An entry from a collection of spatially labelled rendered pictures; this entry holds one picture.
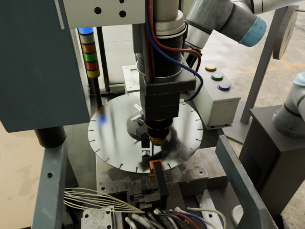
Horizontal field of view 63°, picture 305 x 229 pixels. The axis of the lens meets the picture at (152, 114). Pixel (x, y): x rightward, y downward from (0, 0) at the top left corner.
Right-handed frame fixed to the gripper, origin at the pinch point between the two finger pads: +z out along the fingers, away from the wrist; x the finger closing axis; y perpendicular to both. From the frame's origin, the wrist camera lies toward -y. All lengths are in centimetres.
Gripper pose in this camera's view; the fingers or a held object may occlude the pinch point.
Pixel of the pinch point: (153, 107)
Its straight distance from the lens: 73.0
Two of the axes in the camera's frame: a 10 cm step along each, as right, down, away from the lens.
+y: 3.2, 4.8, -8.2
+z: -4.3, 8.4, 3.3
